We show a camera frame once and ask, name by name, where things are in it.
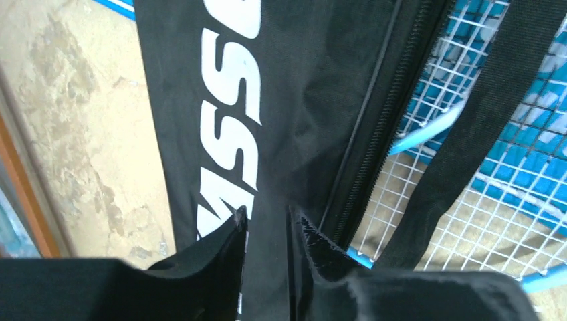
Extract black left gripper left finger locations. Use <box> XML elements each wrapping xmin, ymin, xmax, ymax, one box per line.
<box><xmin>1</xmin><ymin>207</ymin><xmax>247</xmax><ymax>320</ymax></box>

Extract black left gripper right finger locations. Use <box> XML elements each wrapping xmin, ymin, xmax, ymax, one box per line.
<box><xmin>288</xmin><ymin>207</ymin><xmax>538</xmax><ymax>320</ymax></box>

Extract black Crossway racket cover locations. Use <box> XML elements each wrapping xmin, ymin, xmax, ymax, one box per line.
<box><xmin>134</xmin><ymin>1</ymin><xmax>566</xmax><ymax>320</ymax></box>

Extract light blue badminton racket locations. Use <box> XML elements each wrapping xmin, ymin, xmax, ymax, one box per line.
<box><xmin>392</xmin><ymin>1</ymin><xmax>566</xmax><ymax>154</ymax></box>
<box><xmin>348</xmin><ymin>148</ymin><xmax>566</xmax><ymax>292</ymax></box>

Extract wooden shelf rack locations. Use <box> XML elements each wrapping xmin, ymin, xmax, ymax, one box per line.
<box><xmin>1</xmin><ymin>120</ymin><xmax>62</xmax><ymax>258</ymax></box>

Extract blue racket cover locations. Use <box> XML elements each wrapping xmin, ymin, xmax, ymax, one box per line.
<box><xmin>391</xmin><ymin>1</ymin><xmax>566</xmax><ymax>235</ymax></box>

